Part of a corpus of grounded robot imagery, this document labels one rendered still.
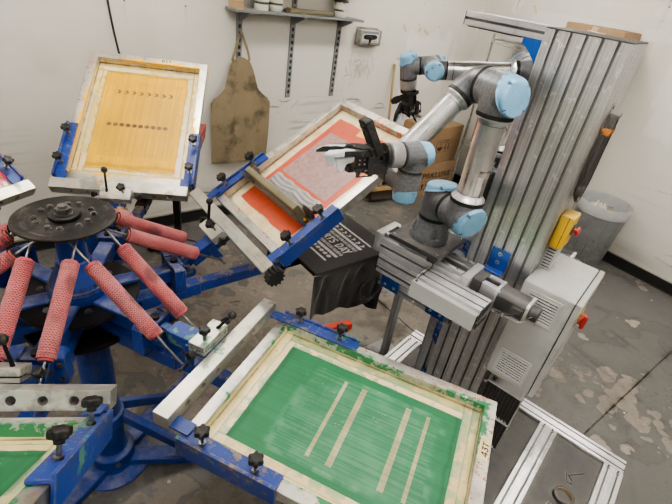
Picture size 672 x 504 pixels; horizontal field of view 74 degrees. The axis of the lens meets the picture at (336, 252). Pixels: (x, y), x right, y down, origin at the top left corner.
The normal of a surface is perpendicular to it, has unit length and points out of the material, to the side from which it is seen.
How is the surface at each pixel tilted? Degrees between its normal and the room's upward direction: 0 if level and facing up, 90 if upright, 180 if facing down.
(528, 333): 90
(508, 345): 90
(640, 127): 90
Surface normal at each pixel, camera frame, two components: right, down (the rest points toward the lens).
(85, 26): 0.59, 0.50
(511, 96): 0.44, 0.42
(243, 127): 0.13, 0.53
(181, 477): 0.14, -0.84
